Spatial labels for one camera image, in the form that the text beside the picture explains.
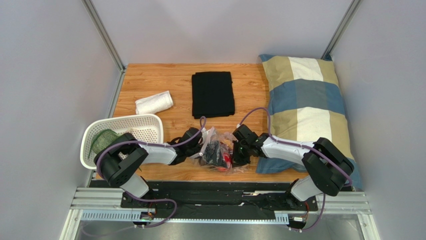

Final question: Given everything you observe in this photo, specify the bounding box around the white perforated plastic basket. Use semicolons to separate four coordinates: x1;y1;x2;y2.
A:
80;114;164;170

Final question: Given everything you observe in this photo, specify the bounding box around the clear zip top bag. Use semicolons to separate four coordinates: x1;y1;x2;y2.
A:
189;127;250;175

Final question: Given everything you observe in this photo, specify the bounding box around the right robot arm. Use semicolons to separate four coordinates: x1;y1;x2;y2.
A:
232;124;355;202

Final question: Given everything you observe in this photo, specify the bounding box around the purple cable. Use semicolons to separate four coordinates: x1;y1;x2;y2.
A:
95;115;208;167
238;107;354;232

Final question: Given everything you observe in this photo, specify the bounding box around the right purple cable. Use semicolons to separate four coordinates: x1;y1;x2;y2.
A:
238;107;354;232

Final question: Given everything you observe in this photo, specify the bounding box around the white rolled towel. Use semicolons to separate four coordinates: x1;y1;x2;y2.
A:
135;90;174;115

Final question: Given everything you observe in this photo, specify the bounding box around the plaid pillow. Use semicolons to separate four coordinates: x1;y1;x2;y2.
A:
256;54;364;190

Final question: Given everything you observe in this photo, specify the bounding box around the left aluminium frame post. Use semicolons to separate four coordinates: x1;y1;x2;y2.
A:
81;0;126;73

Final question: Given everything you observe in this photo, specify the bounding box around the red fake tomato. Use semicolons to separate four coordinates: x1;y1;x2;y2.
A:
222;152;232;169

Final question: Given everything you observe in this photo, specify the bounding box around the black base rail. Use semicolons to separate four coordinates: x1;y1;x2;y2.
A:
68;179;372;231

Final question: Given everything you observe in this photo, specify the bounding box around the right aluminium frame post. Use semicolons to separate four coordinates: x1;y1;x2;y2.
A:
321;0;363;61

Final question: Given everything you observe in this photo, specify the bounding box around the aluminium frame post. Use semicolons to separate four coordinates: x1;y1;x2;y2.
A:
321;0;363;61
81;0;126;73

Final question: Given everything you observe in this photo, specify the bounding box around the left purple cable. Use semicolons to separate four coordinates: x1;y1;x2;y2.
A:
95;115;208;167

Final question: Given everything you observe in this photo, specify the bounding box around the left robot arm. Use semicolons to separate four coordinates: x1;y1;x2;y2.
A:
93;127;213;198

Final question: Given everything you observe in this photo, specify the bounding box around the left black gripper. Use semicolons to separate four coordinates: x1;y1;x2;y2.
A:
187;141;228;170

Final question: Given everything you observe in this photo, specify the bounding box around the black folded cloth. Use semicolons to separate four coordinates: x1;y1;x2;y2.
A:
191;71;236;119

